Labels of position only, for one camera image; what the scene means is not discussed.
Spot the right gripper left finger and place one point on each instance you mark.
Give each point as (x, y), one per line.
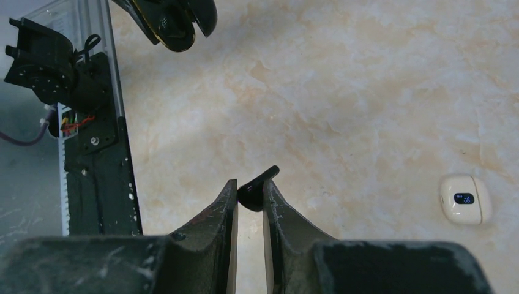
(198, 257)

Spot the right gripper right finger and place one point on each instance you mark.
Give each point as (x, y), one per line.
(301, 258)

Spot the black earbud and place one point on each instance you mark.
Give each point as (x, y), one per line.
(250, 195)

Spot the white earbud charging case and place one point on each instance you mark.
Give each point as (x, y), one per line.
(465, 200)

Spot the black earbud case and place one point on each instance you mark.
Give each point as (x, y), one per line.
(171, 22)

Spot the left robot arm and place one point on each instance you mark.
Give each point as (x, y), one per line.
(46, 62)

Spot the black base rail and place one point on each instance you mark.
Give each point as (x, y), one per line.
(98, 190)

